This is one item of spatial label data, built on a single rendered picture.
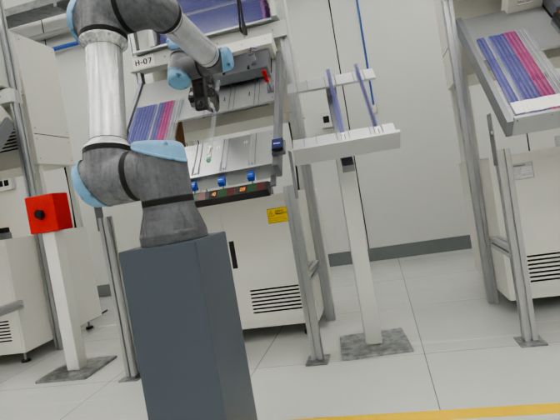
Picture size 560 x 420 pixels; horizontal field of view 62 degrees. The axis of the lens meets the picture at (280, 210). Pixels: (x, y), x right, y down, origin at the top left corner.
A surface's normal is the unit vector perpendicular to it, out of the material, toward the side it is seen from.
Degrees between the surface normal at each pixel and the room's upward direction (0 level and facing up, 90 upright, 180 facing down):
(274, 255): 90
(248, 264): 90
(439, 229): 90
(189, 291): 90
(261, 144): 48
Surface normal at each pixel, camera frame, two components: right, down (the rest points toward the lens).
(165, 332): -0.23, 0.07
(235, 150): -0.26, -0.61
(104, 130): 0.19, -0.19
